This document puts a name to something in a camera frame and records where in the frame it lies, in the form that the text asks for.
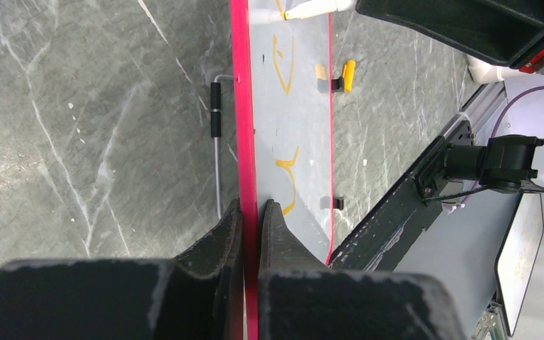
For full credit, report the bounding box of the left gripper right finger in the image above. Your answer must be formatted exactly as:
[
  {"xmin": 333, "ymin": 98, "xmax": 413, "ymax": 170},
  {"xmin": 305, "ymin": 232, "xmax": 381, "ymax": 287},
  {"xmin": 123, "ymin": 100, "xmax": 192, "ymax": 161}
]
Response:
[{"xmin": 258, "ymin": 200, "xmax": 465, "ymax": 339}]

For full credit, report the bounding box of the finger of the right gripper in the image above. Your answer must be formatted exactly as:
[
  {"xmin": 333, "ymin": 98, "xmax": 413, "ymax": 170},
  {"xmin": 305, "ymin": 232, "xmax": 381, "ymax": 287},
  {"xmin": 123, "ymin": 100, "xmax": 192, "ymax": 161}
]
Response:
[{"xmin": 356, "ymin": 0, "xmax": 544, "ymax": 67}]

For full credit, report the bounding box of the yellow marker cap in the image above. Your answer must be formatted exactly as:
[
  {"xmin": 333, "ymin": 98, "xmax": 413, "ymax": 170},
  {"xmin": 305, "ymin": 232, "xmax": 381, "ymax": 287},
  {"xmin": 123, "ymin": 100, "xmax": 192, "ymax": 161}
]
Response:
[{"xmin": 342, "ymin": 59, "xmax": 356, "ymax": 93}]

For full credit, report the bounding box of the white PVC pipe frame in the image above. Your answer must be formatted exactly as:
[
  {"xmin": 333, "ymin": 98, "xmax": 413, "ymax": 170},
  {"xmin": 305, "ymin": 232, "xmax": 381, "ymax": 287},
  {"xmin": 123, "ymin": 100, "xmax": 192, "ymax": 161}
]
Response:
[{"xmin": 466, "ymin": 55, "xmax": 530, "ymax": 84}]

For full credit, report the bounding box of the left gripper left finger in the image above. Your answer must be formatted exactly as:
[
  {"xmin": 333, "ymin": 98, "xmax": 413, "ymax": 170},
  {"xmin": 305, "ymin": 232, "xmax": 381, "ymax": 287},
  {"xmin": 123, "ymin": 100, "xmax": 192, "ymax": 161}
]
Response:
[{"xmin": 0, "ymin": 200, "xmax": 244, "ymax": 339}]

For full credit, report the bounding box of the whiteboard with red frame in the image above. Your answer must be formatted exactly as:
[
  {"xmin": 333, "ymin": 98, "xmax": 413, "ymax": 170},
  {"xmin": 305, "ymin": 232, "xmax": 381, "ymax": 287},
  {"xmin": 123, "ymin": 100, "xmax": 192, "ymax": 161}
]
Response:
[{"xmin": 229, "ymin": 1, "xmax": 334, "ymax": 339}]

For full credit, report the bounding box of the white whiteboard marker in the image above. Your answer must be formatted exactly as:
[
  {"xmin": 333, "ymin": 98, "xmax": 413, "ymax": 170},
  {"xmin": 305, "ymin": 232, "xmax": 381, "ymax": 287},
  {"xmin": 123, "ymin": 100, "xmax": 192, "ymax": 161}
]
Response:
[{"xmin": 283, "ymin": 0, "xmax": 358, "ymax": 21}]

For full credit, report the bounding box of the aluminium extrusion frame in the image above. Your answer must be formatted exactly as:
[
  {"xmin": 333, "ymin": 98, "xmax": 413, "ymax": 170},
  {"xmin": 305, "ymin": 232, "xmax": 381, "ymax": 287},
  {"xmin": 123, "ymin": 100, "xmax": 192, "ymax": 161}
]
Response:
[{"xmin": 440, "ymin": 82, "xmax": 507, "ymax": 145}]

